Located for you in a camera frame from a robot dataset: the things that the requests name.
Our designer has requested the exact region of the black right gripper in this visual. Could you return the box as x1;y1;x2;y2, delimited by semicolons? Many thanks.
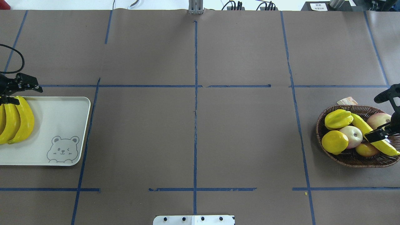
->
364;108;400;143

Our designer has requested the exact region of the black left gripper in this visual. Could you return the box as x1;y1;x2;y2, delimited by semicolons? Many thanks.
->
0;73;43;105

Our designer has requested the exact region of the yellow banana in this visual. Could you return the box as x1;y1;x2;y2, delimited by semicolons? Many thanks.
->
8;96;35;144
351;113;400;156
0;104;21;144
0;104;6;134

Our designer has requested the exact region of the brown wicker basket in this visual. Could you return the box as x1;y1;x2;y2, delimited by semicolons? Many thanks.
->
316;105;399;168

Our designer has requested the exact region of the pink white peach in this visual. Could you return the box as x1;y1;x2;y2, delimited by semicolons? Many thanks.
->
366;113;392;130

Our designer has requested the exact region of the red yellow mango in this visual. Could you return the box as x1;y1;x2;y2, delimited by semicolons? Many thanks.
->
355;142;380;157

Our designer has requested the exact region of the pale green apple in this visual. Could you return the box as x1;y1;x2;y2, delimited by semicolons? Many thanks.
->
339;126;363;149

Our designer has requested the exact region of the paper price tag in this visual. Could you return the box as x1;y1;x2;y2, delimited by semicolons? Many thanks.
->
336;96;358;105

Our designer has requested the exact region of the yellow lemon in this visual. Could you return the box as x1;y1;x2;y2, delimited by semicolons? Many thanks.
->
321;130;349;155

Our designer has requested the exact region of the yellow star fruit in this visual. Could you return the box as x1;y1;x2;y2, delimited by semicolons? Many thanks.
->
324;109;354;130

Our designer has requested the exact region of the white bear tray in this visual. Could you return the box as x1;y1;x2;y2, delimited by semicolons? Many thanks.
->
0;97;91;166

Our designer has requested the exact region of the black left camera cable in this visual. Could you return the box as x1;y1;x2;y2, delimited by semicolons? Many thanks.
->
0;44;25;75

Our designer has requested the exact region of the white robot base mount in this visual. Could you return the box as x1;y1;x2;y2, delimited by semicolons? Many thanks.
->
153;215;236;225

